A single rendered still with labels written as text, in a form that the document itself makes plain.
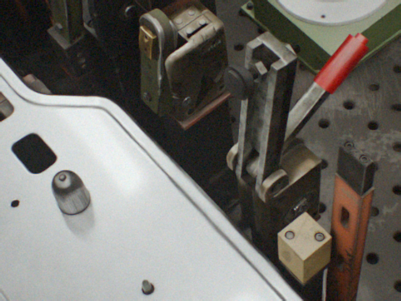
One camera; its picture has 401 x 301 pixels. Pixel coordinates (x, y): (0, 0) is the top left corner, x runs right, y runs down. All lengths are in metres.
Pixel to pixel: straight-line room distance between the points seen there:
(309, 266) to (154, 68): 0.26
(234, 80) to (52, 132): 0.31
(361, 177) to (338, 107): 0.62
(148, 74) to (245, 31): 0.48
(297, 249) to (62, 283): 0.23
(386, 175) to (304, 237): 0.47
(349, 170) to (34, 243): 0.34
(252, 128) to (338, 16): 0.52
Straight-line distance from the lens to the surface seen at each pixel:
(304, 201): 0.78
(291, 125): 0.70
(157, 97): 0.83
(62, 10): 0.91
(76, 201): 0.78
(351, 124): 1.18
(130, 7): 0.91
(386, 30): 1.24
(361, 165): 0.57
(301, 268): 0.69
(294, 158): 0.74
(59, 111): 0.87
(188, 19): 0.82
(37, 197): 0.82
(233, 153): 0.72
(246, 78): 0.58
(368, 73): 1.24
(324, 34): 1.18
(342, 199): 0.63
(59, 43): 0.94
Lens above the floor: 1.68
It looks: 58 degrees down
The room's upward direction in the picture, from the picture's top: 11 degrees counter-clockwise
